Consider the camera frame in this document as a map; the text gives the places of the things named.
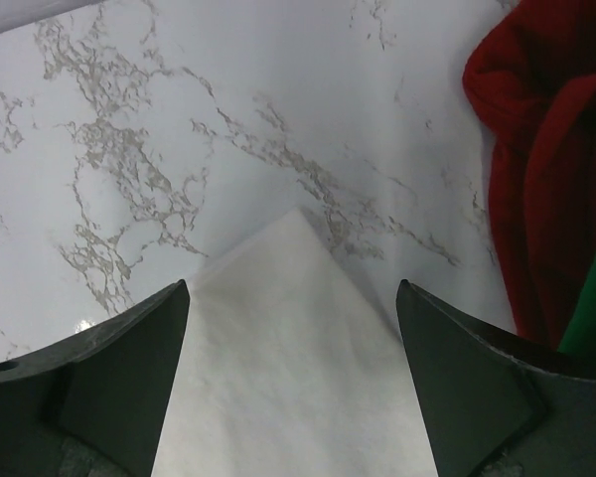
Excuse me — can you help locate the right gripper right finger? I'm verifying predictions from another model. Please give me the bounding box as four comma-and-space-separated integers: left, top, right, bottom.
396, 280, 596, 476

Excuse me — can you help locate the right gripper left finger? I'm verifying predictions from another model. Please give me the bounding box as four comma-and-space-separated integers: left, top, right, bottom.
0, 280, 190, 476

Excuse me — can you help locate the white Coca-Cola t-shirt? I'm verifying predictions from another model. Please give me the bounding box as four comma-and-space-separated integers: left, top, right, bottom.
153, 211, 436, 476

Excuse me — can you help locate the dark red folded t-shirt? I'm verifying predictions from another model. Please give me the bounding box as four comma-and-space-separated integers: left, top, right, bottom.
463, 1, 596, 349

